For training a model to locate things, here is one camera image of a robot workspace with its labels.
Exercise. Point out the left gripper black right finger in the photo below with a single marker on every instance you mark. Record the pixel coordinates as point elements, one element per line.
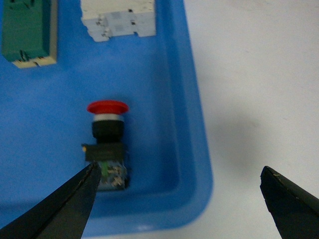
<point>294,210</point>

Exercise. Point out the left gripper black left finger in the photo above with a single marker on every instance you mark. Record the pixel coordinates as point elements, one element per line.
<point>61,215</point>

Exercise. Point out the red emergency stop button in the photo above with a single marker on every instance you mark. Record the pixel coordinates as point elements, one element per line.
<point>109,151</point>

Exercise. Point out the blue plastic bin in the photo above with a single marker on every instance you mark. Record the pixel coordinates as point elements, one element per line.
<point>44,121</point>

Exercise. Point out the green beige relay module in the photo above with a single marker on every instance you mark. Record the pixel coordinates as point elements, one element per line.
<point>29,32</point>

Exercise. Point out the white circuit breaker block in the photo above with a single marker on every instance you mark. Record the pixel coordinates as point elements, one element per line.
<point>105,19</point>

